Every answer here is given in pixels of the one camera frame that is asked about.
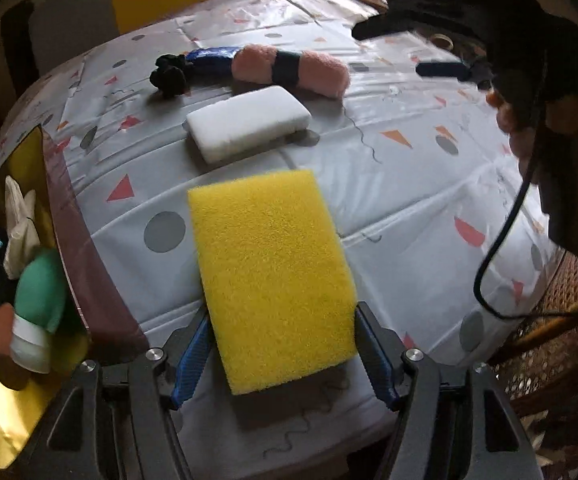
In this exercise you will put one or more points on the black scrunchie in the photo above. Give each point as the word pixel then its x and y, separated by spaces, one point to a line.
pixel 169 80

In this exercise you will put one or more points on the person's right hand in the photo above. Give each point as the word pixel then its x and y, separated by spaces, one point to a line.
pixel 516 140

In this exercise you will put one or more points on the white foam sponge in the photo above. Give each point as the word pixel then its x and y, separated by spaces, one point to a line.
pixel 249 122

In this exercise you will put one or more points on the wooden window sill shelf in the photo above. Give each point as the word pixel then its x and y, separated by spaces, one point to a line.
pixel 369 1

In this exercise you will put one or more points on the tape roll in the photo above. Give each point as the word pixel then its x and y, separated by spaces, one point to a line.
pixel 441 40

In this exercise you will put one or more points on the gold tin tray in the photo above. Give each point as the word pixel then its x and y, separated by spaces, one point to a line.
pixel 94 285

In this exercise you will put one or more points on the person's right forearm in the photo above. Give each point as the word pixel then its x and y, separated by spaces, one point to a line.
pixel 576 125

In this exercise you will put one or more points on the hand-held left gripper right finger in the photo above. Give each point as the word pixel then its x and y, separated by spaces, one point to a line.
pixel 376 360

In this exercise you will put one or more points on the blue tissue pack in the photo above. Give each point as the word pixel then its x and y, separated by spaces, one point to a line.
pixel 214 60

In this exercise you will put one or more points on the green and white soft toy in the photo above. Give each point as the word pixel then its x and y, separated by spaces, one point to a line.
pixel 41 285

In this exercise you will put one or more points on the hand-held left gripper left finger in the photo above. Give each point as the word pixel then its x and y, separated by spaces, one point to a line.
pixel 194 360

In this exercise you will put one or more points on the white cloth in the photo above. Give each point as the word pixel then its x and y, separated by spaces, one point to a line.
pixel 19 240

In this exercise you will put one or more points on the yellow and green sponge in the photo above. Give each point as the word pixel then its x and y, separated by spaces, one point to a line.
pixel 269 270

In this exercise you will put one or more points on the wicker chair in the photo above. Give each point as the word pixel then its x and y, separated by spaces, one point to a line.
pixel 559 360

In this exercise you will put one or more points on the pink towel roll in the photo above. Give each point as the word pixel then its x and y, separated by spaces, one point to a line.
pixel 319 72

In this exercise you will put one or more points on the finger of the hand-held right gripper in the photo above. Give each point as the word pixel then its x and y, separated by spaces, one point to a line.
pixel 409 24
pixel 444 70

